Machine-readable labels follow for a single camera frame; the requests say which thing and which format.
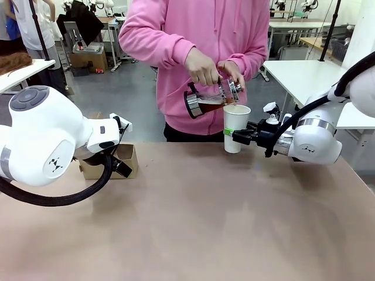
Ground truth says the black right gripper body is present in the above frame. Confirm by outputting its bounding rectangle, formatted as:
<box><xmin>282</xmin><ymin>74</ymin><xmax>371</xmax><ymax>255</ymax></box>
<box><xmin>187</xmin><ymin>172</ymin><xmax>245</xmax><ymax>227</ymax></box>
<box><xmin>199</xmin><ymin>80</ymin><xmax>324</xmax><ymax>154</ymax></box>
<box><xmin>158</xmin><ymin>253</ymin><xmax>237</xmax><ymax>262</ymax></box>
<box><xmin>257</xmin><ymin>121</ymin><xmax>282</xmax><ymax>159</ymax></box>

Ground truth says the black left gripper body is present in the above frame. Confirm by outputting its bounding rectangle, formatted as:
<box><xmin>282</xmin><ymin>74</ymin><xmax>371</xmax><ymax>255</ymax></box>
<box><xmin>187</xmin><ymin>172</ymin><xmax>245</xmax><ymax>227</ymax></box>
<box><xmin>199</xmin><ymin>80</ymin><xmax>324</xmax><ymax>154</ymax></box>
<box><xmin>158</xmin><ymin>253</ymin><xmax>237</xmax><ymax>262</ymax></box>
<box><xmin>76</xmin><ymin>147</ymin><xmax>108</xmax><ymax>165</ymax></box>

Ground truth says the brown cardboard cup carrier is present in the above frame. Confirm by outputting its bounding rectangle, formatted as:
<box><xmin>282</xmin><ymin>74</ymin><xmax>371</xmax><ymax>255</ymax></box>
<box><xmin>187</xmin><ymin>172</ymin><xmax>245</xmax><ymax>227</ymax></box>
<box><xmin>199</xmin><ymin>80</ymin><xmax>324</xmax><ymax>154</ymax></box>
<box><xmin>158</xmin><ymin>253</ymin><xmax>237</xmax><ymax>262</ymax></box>
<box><xmin>78</xmin><ymin>142</ymin><xmax>139</xmax><ymax>180</ymax></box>

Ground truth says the white paper cup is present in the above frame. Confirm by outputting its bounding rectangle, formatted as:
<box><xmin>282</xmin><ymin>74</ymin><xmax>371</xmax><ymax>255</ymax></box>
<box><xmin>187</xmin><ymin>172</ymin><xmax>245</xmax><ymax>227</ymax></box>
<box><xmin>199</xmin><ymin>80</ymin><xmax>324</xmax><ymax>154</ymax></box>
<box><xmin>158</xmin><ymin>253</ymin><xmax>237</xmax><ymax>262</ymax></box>
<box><xmin>223</xmin><ymin>105</ymin><xmax>251</xmax><ymax>153</ymax></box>

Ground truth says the glass French press pitcher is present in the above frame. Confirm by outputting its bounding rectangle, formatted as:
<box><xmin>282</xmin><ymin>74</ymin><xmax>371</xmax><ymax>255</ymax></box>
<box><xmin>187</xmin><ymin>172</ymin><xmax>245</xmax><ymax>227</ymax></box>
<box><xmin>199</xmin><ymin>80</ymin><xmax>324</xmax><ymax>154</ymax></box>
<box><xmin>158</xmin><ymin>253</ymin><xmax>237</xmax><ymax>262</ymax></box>
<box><xmin>183</xmin><ymin>76</ymin><xmax>246</xmax><ymax>119</ymax></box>

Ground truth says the person's right forearm pink sleeve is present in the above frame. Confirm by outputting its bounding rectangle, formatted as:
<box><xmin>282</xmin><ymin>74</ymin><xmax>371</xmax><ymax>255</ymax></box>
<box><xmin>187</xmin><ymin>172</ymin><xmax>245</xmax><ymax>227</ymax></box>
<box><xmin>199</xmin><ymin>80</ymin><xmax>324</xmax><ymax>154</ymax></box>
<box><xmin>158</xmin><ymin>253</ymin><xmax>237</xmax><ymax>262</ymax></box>
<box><xmin>118</xmin><ymin>28</ymin><xmax>197</xmax><ymax>73</ymax></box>

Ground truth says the person's left forearm pink sleeve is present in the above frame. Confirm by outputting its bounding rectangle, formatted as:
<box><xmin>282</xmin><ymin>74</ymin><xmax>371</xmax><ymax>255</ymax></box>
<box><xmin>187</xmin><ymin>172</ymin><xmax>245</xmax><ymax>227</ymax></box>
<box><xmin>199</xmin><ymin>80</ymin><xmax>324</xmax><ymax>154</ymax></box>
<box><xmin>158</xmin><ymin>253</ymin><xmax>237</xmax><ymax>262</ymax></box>
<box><xmin>231</xmin><ymin>32</ymin><xmax>271</xmax><ymax>81</ymax></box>

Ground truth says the person's left hand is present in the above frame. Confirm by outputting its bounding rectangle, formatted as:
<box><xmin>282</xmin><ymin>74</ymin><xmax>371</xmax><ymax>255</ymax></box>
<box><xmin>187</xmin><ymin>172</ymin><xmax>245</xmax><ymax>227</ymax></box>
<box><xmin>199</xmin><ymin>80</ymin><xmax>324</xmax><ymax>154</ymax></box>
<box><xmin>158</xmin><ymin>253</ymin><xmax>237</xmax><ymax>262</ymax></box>
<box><xmin>217</xmin><ymin>59</ymin><xmax>246</xmax><ymax>90</ymax></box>

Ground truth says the person's right hand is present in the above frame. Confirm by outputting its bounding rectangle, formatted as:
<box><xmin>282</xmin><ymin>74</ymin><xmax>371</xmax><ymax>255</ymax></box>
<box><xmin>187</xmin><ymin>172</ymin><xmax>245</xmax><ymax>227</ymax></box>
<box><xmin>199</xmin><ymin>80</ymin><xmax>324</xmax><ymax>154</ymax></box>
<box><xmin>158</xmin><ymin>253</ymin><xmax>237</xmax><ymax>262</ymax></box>
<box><xmin>185</xmin><ymin>46</ymin><xmax>224</xmax><ymax>87</ymax></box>

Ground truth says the person in pink sweater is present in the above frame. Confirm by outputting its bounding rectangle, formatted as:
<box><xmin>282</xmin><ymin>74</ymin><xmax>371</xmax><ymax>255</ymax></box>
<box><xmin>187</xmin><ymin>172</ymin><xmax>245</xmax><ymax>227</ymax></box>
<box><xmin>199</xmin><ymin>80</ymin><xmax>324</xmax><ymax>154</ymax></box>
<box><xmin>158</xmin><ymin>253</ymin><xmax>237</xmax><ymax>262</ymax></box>
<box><xmin>163</xmin><ymin>121</ymin><xmax>226</xmax><ymax>143</ymax></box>

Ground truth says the large white work table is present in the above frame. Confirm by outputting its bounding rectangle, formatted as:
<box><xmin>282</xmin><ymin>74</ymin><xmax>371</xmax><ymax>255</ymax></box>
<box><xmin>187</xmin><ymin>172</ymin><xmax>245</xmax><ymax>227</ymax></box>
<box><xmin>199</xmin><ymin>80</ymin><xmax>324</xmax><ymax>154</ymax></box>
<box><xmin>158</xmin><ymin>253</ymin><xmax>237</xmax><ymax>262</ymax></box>
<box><xmin>262</xmin><ymin>60</ymin><xmax>375</xmax><ymax>130</ymax></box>

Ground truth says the cardboard box on floor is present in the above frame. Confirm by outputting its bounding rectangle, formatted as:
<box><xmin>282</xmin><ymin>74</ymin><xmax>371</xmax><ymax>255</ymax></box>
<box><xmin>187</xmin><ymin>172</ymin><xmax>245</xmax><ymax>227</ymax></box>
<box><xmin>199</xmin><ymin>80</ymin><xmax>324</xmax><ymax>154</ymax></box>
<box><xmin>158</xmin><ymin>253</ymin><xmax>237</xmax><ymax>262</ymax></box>
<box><xmin>70</xmin><ymin>52</ymin><xmax>108</xmax><ymax>71</ymax></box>

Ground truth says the wooden background table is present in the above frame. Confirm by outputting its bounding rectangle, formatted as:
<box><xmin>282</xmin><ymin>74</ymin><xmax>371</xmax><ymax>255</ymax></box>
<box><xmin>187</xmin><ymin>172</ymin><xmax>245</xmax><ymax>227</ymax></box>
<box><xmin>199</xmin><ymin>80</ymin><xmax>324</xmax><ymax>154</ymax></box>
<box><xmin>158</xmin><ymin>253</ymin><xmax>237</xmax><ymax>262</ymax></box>
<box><xmin>298</xmin><ymin>36</ymin><xmax>333</xmax><ymax>57</ymax></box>

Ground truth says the white side table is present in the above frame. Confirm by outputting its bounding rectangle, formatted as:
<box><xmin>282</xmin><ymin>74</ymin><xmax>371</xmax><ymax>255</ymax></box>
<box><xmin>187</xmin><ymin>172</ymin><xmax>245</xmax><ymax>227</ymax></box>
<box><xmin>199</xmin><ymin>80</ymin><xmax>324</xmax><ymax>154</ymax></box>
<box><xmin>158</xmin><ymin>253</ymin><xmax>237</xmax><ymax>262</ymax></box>
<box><xmin>0</xmin><ymin>58</ymin><xmax>56</xmax><ymax>95</ymax></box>

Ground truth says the white background desk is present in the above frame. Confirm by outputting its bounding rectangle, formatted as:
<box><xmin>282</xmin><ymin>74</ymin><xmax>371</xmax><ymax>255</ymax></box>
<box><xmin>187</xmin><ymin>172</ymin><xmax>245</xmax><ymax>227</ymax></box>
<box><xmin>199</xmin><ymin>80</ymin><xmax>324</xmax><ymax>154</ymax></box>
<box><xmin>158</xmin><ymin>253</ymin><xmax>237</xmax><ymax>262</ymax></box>
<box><xmin>268</xmin><ymin>19</ymin><xmax>333</xmax><ymax>46</ymax></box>

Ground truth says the grey plastic case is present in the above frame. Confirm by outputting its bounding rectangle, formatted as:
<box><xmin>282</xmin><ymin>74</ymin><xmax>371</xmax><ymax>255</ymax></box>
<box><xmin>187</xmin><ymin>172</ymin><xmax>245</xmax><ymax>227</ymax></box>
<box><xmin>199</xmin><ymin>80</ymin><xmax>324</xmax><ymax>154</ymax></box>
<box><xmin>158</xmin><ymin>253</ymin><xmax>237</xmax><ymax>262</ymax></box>
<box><xmin>72</xmin><ymin>42</ymin><xmax>105</xmax><ymax>55</ymax></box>

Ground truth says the pink hoodie torso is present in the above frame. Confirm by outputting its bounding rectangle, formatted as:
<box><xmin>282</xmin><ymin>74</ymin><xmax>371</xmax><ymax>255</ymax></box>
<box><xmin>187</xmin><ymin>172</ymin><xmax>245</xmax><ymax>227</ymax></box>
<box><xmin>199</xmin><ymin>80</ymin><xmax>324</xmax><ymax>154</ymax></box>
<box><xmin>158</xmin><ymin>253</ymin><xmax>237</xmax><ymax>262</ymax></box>
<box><xmin>118</xmin><ymin>0</ymin><xmax>271</xmax><ymax>136</ymax></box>

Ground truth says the black stand pole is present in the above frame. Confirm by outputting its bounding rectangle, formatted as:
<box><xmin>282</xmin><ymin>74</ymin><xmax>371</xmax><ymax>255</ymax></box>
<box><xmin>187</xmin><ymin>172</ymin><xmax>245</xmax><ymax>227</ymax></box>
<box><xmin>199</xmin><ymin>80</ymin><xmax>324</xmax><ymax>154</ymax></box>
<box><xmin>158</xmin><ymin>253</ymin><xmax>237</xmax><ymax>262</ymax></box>
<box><xmin>29</xmin><ymin>0</ymin><xmax>56</xmax><ymax>70</ymax></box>
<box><xmin>318</xmin><ymin>0</ymin><xmax>342</xmax><ymax>62</ymax></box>

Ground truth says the brown furry cloth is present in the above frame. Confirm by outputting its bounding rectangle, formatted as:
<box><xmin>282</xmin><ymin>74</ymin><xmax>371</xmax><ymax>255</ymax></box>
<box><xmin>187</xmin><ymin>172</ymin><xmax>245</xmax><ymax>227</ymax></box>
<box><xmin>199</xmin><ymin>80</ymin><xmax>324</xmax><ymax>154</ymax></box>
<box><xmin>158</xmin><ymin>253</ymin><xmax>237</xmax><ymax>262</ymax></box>
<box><xmin>0</xmin><ymin>52</ymin><xmax>33</xmax><ymax>75</ymax></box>

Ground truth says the black hanging cloth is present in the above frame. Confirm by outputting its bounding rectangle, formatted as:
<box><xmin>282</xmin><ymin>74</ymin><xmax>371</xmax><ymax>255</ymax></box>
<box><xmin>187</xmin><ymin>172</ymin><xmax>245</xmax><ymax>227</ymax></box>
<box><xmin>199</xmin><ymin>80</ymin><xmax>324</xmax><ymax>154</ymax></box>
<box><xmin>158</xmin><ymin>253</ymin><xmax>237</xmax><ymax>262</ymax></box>
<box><xmin>56</xmin><ymin>0</ymin><xmax>105</xmax><ymax>47</ymax></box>

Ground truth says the bystander in white clothes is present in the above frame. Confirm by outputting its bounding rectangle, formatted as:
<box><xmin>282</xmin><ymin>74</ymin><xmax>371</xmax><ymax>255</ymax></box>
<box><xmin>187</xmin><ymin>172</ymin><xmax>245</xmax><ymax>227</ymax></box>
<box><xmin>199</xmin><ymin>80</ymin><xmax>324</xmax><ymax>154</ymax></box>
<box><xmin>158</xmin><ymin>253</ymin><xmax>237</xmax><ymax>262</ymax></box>
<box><xmin>13</xmin><ymin>0</ymin><xmax>70</xmax><ymax>95</ymax></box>

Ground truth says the bystander in blue top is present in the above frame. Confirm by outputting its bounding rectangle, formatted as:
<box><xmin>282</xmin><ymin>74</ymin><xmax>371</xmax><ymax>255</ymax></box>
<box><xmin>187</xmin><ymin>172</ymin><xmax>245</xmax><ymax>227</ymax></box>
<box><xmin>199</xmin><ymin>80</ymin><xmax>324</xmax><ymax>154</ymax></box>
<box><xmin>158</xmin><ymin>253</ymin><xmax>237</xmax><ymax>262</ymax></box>
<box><xmin>0</xmin><ymin>0</ymin><xmax>23</xmax><ymax>55</ymax></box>

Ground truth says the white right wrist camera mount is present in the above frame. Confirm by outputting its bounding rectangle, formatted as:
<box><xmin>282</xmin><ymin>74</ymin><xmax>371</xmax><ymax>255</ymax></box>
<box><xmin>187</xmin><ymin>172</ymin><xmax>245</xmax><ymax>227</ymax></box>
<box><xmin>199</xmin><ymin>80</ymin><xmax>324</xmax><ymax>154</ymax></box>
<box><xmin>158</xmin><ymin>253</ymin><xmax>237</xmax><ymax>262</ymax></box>
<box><xmin>262</xmin><ymin>101</ymin><xmax>294</xmax><ymax>126</ymax></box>

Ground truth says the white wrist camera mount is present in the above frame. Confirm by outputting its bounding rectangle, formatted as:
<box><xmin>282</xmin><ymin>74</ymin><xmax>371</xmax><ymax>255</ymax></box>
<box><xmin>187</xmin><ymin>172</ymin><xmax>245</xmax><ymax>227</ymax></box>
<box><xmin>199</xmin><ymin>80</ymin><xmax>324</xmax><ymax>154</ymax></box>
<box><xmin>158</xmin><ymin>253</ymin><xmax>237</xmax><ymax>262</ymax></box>
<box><xmin>262</xmin><ymin>101</ymin><xmax>294</xmax><ymax>126</ymax></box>
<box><xmin>110</xmin><ymin>113</ymin><xmax>134</xmax><ymax>133</ymax></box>

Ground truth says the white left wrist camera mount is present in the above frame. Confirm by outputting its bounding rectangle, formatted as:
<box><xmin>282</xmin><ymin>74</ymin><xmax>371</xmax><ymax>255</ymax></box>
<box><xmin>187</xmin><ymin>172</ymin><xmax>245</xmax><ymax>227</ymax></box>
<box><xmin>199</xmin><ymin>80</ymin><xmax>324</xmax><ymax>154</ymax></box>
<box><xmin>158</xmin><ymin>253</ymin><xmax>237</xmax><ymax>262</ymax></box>
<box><xmin>110</xmin><ymin>113</ymin><xmax>134</xmax><ymax>133</ymax></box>

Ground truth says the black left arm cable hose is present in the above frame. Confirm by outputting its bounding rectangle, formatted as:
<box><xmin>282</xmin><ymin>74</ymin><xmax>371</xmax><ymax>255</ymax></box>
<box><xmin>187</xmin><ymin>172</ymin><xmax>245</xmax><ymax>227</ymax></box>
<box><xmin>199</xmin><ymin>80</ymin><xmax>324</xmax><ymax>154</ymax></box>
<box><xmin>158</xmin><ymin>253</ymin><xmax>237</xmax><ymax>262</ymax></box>
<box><xmin>0</xmin><ymin>152</ymin><xmax>118</xmax><ymax>207</ymax></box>

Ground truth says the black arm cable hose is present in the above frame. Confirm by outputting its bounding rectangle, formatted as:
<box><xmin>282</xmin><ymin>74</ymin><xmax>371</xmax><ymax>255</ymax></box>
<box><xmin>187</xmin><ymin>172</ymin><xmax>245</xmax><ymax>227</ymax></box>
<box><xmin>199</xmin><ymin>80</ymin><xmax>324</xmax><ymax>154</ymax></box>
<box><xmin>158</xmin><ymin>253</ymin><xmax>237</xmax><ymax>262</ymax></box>
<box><xmin>0</xmin><ymin>152</ymin><xmax>118</xmax><ymax>207</ymax></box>
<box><xmin>264</xmin><ymin>50</ymin><xmax>375</xmax><ymax>159</ymax></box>

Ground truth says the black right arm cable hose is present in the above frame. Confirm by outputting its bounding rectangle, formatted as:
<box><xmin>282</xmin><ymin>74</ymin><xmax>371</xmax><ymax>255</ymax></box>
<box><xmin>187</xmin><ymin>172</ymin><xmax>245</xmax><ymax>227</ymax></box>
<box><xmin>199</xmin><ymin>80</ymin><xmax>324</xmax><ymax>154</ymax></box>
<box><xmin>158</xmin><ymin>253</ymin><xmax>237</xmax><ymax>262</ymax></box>
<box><xmin>264</xmin><ymin>50</ymin><xmax>375</xmax><ymax>159</ymax></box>

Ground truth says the grey wire basket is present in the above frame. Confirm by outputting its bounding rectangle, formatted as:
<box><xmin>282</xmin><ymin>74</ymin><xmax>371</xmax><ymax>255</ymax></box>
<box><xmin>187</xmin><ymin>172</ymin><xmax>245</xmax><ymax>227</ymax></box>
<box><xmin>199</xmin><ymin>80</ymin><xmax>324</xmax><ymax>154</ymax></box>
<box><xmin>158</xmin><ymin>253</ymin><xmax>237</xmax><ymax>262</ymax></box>
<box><xmin>330</xmin><ymin>39</ymin><xmax>351</xmax><ymax>60</ymax></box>

